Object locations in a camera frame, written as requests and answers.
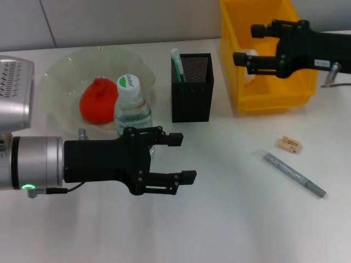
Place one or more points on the left wrist silver plug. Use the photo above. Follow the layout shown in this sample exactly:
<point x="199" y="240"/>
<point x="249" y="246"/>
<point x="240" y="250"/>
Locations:
<point x="82" y="134"/>

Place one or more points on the green utility knife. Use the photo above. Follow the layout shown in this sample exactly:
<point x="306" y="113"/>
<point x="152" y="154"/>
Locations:
<point x="176" y="63"/>

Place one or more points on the white paper ball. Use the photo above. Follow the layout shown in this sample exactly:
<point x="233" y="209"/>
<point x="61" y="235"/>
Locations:
<point x="249" y="78"/>

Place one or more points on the yellow plastic bin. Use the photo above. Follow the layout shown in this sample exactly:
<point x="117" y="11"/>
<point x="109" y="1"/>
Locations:
<point x="274" y="93"/>

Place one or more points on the clear green-label water bottle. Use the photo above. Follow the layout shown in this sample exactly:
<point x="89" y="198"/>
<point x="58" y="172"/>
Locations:
<point x="129" y="93"/>

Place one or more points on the grey marker pen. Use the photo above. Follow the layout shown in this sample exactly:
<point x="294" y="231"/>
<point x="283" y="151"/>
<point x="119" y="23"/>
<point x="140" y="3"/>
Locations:
<point x="290" y="171"/>

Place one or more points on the beige eraser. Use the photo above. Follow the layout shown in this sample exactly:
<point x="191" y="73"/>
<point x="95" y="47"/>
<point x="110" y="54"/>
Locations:
<point x="289" y="144"/>

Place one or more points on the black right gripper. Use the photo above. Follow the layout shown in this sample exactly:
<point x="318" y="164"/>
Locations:
<point x="301" y="49"/>

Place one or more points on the green glass fruit plate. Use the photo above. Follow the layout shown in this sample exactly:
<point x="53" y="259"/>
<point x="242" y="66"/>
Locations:
<point x="68" y="68"/>

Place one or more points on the red orange fruit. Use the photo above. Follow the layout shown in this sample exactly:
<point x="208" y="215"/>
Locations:
<point x="98" y="101"/>

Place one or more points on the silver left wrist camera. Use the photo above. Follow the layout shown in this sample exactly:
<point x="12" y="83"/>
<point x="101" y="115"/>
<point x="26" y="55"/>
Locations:
<point x="13" y="96"/>

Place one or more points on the black mesh pen holder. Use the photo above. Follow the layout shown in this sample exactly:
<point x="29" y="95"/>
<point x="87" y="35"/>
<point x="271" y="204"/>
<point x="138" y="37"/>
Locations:
<point x="192" y="104"/>

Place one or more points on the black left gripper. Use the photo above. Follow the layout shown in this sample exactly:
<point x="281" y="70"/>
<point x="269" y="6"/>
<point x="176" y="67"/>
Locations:
<point x="104" y="161"/>

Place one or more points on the wrist silver plug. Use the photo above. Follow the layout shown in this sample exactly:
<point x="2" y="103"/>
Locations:
<point x="82" y="134"/>
<point x="334" y="68"/>

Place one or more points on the right wrist silver plug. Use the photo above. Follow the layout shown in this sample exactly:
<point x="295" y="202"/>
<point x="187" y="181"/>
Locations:
<point x="334" y="68"/>

